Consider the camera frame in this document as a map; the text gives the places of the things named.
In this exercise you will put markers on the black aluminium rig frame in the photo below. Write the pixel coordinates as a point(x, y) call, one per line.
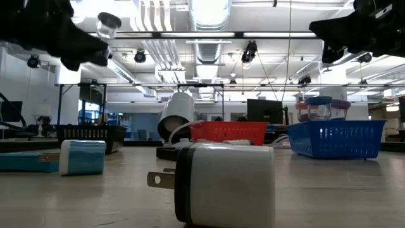
point(239, 35)

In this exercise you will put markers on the black background monitor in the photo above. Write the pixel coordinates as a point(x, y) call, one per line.
point(264, 111)

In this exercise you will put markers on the white charger black band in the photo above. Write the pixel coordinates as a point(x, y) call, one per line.
point(228, 187)

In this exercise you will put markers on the black ceiling spotlight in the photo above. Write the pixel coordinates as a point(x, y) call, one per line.
point(140, 56)
point(250, 52)
point(304, 79)
point(365, 57)
point(33, 61)

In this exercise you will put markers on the teal power bank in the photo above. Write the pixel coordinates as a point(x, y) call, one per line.
point(22, 163)

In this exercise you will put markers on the white cylindrical lamp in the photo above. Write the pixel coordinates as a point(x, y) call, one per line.
point(178, 107)

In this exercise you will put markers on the silver ventilation duct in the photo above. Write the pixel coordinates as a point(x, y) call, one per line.
point(209, 19)

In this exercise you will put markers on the pink hourglass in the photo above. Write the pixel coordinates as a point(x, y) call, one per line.
point(300, 114)

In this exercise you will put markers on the black plastic basket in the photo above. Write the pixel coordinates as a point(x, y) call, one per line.
point(91, 133)

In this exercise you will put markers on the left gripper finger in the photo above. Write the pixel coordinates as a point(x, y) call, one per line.
point(90, 44)
point(95, 57)

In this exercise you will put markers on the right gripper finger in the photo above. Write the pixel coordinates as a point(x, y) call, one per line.
point(332, 22)
point(335, 35)

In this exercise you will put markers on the black background rig frame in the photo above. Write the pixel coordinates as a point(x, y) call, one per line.
point(59, 104)

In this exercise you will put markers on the red plastic basket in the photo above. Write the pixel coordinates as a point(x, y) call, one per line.
point(228, 131)

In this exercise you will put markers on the teal white USB charger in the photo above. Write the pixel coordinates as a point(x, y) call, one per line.
point(82, 158)

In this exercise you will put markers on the black hourglass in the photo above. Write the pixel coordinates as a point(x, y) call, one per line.
point(109, 19)

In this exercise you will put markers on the blue plastic basket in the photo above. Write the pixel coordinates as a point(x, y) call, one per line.
point(335, 139)

